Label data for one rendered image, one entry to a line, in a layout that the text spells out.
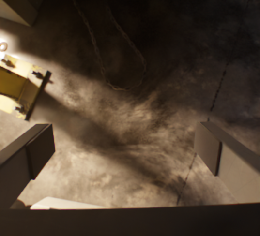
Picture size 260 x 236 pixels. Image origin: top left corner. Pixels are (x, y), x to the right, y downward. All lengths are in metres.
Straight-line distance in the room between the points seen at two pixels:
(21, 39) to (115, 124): 0.59
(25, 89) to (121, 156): 0.49
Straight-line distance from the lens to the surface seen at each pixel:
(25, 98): 0.88
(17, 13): 0.95
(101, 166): 0.75
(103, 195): 0.77
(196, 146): 0.17
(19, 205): 0.85
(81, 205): 0.73
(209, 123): 0.17
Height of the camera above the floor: 0.72
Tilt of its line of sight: 79 degrees down
